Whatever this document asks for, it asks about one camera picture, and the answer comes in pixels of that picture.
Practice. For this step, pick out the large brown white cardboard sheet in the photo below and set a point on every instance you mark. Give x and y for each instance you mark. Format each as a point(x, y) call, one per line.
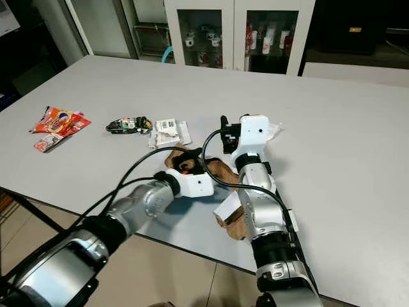
point(169, 160)

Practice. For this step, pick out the small brown white cardboard piece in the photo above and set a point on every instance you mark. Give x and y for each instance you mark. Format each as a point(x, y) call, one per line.
point(227, 206)

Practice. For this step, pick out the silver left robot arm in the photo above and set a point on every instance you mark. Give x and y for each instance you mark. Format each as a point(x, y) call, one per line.
point(147, 198)

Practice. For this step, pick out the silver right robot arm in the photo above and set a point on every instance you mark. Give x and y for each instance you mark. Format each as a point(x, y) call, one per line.
point(262, 211)

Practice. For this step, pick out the small white printed carton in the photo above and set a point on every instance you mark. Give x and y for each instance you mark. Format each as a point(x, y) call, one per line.
point(168, 131)

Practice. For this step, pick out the black green crumpled wrapper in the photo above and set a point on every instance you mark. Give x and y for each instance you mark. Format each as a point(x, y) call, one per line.
point(126, 125)

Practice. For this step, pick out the white bottle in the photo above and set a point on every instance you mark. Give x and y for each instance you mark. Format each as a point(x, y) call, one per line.
point(267, 43)

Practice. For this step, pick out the white mug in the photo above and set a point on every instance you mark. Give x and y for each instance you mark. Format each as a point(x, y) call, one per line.
point(190, 40)

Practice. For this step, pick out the white glass door cabinet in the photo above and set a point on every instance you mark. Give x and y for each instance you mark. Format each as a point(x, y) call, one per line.
point(233, 32)

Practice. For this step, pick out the red bottle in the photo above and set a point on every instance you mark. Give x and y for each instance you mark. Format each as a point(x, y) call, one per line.
point(249, 33)

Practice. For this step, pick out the red snack wrapper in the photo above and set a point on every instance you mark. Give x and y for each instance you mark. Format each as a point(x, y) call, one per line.
point(62, 120)

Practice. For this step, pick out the white counter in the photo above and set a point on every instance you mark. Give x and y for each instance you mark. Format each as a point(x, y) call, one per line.
point(358, 71)

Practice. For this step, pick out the black folding table leg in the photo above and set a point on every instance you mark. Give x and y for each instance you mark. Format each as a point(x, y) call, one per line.
point(38, 209)

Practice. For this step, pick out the black cabinet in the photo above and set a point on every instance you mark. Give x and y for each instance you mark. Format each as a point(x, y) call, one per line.
point(351, 19)

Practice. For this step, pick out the black desk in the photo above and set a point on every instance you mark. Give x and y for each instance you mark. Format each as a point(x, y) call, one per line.
point(25, 70)

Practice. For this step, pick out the white storage box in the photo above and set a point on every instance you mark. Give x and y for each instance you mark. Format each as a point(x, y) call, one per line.
point(7, 19)

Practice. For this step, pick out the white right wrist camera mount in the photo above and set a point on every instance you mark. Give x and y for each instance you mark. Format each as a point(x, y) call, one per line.
point(252, 134)

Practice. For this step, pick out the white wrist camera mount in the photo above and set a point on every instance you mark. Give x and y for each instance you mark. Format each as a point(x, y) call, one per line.
point(198, 184)
point(252, 134)

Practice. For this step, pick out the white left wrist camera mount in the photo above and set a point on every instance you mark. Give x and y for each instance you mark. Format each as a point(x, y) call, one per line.
point(198, 184)

